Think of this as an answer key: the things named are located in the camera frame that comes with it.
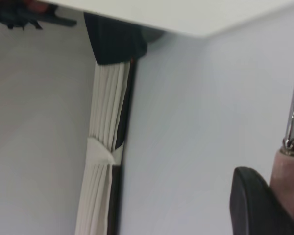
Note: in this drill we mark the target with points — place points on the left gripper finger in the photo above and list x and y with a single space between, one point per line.
254 205

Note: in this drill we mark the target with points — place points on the white curtain tieback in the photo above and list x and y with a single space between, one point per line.
98 153

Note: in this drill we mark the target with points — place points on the black toothed wheel bracket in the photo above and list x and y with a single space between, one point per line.
14 13

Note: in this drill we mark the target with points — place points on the white pleated curtain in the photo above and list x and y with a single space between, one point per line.
105 98

